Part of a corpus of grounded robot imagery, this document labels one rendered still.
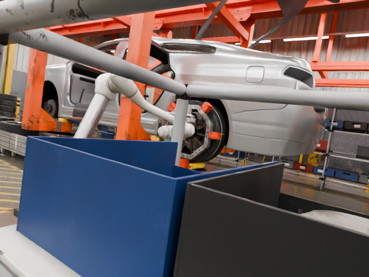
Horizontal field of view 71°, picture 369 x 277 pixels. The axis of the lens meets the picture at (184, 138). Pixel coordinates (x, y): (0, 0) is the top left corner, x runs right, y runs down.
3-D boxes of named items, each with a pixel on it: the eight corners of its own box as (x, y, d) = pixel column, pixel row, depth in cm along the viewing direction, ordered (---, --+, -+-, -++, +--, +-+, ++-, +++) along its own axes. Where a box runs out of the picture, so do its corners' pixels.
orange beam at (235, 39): (242, 43, 492) (244, 37, 491) (241, 42, 484) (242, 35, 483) (169, 47, 587) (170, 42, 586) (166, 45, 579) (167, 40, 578)
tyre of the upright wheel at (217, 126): (207, 174, 279) (239, 122, 262) (196, 176, 259) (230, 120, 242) (167, 141, 310) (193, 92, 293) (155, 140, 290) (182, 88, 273)
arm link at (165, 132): (167, 139, 214) (180, 138, 207) (155, 139, 201) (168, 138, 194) (166, 126, 214) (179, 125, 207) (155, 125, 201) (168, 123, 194)
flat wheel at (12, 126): (46, 137, 504) (48, 125, 503) (31, 140, 439) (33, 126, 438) (11, 132, 496) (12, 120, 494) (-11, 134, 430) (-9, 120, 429)
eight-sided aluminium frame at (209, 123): (207, 162, 251) (216, 107, 248) (204, 162, 246) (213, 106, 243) (163, 152, 281) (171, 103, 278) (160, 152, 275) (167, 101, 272)
